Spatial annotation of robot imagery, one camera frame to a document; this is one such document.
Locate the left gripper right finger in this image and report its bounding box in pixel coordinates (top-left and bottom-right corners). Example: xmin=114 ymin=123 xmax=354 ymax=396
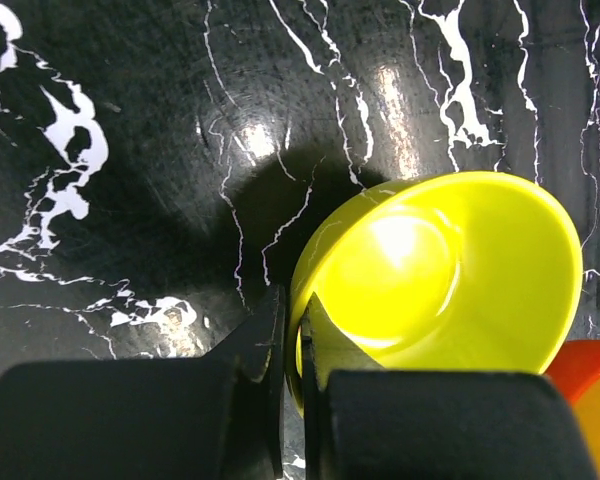
xmin=299 ymin=294 xmax=382 ymax=479

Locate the lime green bowl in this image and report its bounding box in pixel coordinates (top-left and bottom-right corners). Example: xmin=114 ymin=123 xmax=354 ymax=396
xmin=286 ymin=171 xmax=584 ymax=406

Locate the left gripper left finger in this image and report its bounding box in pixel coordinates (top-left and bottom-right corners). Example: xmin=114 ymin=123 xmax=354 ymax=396
xmin=204 ymin=286 xmax=286 ymax=479

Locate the orange bowl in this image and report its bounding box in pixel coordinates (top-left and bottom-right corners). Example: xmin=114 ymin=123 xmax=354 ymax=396
xmin=546 ymin=340 xmax=600 ymax=405

